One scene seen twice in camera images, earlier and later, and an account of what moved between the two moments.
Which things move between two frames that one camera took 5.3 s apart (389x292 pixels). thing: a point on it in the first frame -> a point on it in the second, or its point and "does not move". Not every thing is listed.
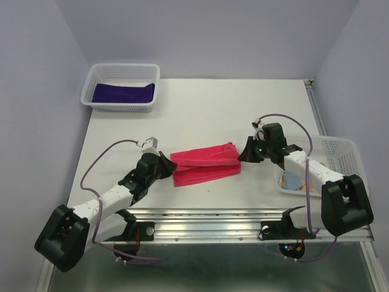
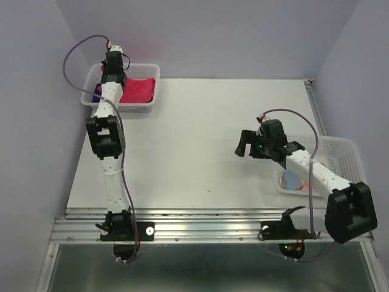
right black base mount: (284, 229) does not move
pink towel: (205, 164) -> (137, 90)
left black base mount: (147, 232) does not move
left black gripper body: (151, 178) -> (104, 66)
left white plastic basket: (121, 87) does not move
